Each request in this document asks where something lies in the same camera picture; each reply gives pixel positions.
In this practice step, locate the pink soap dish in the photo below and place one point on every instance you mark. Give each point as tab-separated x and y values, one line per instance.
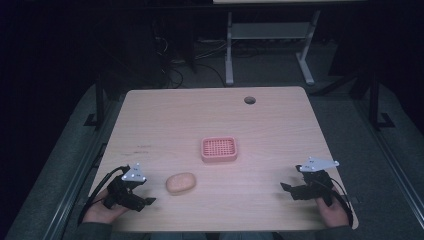
219	149

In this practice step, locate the person's left hand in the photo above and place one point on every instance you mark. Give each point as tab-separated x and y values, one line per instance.
100	213

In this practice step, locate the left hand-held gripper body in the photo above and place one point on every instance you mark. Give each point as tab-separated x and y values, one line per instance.
124	190

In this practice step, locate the tan bread roll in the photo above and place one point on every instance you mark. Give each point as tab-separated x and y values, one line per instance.
180	183

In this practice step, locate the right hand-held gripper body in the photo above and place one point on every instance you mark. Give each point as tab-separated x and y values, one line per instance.
316	186

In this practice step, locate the person's right hand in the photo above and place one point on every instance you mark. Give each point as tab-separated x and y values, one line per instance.
333	213

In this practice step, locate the black metal stand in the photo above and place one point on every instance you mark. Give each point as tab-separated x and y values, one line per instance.
375	106
99	106

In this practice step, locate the white metal table frame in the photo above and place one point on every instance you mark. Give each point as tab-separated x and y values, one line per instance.
270	30

